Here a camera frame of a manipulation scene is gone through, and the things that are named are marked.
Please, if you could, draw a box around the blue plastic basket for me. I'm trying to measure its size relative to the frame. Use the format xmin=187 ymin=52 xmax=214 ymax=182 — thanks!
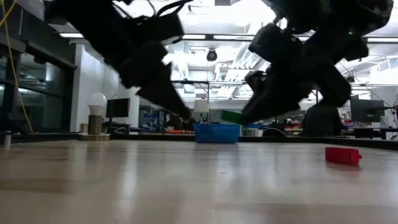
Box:
xmin=193 ymin=123 xmax=241 ymax=144

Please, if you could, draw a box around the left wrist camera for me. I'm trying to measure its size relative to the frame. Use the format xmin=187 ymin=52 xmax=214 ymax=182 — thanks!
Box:
xmin=133 ymin=12 xmax=186 ymax=47

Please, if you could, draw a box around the white bulb lamp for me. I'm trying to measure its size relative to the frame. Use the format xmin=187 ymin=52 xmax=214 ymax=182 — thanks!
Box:
xmin=77 ymin=91 xmax=111 ymax=141

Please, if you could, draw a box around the black monitor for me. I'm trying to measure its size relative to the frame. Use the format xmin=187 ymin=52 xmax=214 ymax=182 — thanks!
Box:
xmin=349 ymin=98 xmax=386 ymax=124
xmin=105 ymin=97 xmax=131 ymax=119

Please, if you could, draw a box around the green mini stapler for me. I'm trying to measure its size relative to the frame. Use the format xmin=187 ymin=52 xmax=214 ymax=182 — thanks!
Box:
xmin=220 ymin=110 xmax=248 ymax=126

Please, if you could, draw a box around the yellow hanging cable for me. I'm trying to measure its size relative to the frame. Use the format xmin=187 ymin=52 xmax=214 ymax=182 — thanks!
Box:
xmin=0 ymin=0 xmax=34 ymax=134

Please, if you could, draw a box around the person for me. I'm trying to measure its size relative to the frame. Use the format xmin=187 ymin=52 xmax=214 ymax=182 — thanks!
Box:
xmin=300 ymin=101 xmax=345 ymax=138

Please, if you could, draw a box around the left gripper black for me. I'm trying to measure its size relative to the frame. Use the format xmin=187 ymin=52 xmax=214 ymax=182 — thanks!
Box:
xmin=117 ymin=39 xmax=193 ymax=121

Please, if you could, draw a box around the linear ceiling light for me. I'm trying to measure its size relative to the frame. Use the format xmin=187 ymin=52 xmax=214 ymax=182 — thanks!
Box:
xmin=58 ymin=32 xmax=398 ymax=44

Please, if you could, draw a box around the small grey cylinder post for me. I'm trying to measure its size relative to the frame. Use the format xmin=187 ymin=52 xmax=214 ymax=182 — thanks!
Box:
xmin=2 ymin=130 xmax=12 ymax=149

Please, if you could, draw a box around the black metal gantry frame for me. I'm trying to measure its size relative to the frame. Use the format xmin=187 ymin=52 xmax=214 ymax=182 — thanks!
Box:
xmin=170 ymin=80 xmax=320 ymax=125

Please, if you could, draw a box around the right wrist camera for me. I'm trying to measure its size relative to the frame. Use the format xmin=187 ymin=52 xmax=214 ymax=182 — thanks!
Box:
xmin=248 ymin=22 xmax=304 ymax=63

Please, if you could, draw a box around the white shade table lamp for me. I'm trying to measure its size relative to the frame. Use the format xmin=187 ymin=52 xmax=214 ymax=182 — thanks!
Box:
xmin=193 ymin=99 xmax=210 ymax=123

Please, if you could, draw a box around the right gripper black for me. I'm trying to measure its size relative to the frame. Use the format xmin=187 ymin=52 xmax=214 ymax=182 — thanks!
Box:
xmin=241 ymin=58 xmax=352 ymax=125

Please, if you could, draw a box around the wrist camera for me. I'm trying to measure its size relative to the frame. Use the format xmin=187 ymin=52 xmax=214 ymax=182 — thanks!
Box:
xmin=248 ymin=22 xmax=304 ymax=63
xmin=133 ymin=12 xmax=186 ymax=47

